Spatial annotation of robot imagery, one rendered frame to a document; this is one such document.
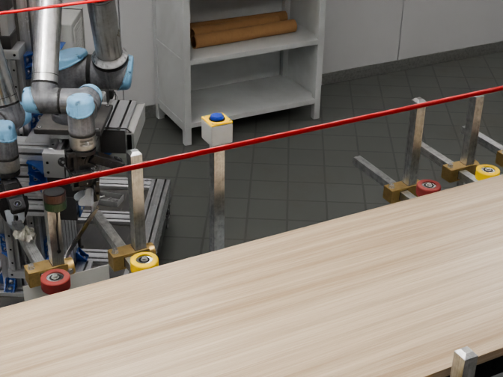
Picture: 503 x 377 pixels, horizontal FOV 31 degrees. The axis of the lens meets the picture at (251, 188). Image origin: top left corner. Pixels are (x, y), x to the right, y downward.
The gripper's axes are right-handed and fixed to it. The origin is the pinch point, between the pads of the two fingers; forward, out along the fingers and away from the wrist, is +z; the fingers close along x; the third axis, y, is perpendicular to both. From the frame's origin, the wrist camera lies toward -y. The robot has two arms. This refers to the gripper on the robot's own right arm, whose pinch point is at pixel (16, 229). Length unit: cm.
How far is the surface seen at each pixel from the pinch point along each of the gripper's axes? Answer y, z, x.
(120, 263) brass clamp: -32.6, 0.0, -22.3
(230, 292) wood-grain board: -69, -8, -40
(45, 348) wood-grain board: -70, -8, 11
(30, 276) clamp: -32.6, -3.6, 4.5
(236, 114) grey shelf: 184, 69, -172
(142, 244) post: -31.8, -4.0, -29.6
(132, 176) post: -32, -28, -27
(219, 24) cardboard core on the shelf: 210, 23, -174
